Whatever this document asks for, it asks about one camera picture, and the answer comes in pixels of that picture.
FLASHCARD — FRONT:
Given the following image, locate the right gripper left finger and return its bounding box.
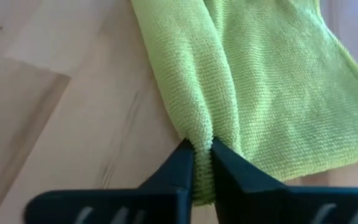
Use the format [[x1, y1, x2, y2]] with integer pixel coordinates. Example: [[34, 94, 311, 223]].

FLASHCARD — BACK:
[[23, 139, 196, 224]]

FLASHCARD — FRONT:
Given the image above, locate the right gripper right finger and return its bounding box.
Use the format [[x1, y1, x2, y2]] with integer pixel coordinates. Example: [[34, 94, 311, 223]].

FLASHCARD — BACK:
[[210, 136, 358, 224]]

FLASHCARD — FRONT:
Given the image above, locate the lime yellow microfiber towel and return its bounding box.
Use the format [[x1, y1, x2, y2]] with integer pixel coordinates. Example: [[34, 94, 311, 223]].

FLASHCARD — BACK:
[[131, 0, 358, 206]]

